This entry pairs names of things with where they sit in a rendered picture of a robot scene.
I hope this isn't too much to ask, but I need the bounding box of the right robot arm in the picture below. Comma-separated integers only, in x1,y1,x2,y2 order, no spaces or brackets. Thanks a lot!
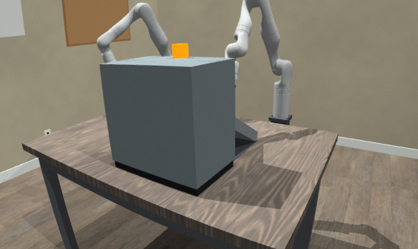
97,3,172,63

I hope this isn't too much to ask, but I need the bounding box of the grey metal cabinet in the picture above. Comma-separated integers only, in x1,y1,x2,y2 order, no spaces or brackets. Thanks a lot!
100,44,258,197

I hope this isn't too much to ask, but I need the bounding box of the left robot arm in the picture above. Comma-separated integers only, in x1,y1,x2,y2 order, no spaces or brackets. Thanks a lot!
225,0,293,119

